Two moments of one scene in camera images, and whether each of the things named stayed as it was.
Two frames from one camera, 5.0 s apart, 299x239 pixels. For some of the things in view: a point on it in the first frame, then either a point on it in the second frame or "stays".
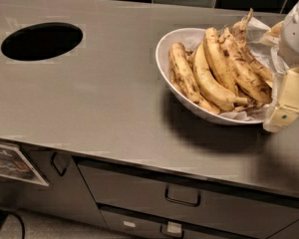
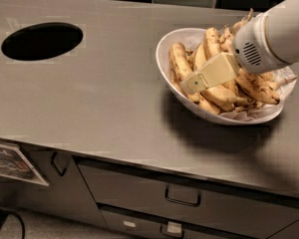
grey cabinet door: [67, 195] stays
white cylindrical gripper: [297, 34] → [249, 45]
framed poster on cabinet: [10, 161] stays
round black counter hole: [41, 41] stays
